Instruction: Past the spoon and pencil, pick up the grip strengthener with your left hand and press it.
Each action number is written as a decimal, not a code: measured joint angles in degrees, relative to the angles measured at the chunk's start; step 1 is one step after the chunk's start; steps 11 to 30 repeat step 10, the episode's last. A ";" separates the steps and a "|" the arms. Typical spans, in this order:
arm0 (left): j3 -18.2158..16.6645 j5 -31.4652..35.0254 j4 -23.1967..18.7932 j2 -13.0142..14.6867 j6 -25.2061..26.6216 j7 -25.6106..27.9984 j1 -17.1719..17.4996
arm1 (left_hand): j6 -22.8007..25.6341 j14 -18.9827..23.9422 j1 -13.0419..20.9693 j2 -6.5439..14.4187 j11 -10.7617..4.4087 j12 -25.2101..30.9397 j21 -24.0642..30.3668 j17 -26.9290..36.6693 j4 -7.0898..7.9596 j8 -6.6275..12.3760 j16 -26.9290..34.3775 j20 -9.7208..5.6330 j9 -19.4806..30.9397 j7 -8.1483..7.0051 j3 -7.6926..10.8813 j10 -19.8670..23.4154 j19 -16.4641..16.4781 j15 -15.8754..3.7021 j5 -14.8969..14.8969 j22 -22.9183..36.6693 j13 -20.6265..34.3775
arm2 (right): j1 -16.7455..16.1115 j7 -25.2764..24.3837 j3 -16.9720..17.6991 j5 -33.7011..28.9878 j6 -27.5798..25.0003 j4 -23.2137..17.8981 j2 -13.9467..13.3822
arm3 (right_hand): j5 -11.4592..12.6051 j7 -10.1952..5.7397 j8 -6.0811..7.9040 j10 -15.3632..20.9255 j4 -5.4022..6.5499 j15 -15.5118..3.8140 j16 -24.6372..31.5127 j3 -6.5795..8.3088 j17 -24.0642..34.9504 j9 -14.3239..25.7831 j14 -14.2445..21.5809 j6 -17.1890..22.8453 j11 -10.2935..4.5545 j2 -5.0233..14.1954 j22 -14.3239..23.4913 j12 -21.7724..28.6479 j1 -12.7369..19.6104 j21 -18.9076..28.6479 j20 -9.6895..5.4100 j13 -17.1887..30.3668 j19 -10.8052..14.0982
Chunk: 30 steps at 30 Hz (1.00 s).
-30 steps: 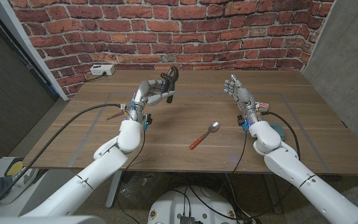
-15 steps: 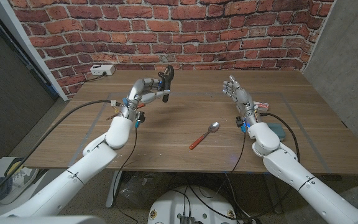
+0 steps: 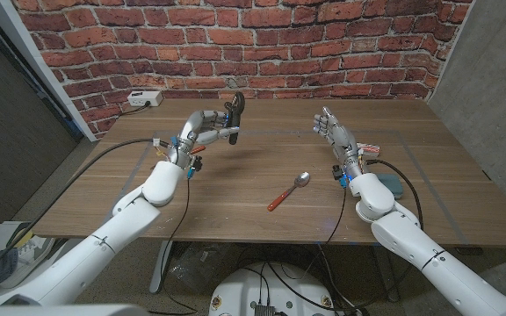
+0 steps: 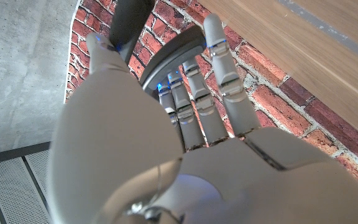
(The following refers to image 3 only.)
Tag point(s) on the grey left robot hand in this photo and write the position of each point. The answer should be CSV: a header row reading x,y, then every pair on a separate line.
x,y
191,131

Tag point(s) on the round white robot base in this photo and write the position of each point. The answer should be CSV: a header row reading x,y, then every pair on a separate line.
x,y
244,289

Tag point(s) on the white mat with yellow patches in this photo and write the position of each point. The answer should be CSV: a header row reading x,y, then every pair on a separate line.
x,y
2,232

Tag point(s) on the white frame post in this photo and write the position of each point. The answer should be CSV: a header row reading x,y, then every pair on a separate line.
x,y
29,57

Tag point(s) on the crumpled clear plastic sheet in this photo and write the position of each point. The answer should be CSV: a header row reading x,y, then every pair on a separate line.
x,y
196,267

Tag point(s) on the white table leg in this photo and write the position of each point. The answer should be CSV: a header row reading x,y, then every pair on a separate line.
x,y
161,267

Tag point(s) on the white grey sneaker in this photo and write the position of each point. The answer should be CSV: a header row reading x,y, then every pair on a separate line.
x,y
33,254

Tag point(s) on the white power strip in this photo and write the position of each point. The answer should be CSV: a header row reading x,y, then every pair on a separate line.
x,y
144,98

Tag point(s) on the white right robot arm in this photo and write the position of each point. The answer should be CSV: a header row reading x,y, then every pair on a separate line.
x,y
411,241

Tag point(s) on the brick print backdrop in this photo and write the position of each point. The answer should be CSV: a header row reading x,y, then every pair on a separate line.
x,y
253,44

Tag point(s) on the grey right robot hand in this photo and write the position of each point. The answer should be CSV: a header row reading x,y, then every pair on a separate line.
x,y
341,136

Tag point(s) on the small red white box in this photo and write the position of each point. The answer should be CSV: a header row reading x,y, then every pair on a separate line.
x,y
369,149

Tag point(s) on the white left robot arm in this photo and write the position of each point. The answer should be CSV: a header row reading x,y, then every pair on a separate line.
x,y
103,237

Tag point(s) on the dark table leg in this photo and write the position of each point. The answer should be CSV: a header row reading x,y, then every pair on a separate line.
x,y
387,272

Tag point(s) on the dark perforated panel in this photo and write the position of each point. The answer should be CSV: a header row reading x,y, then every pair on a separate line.
x,y
11,131

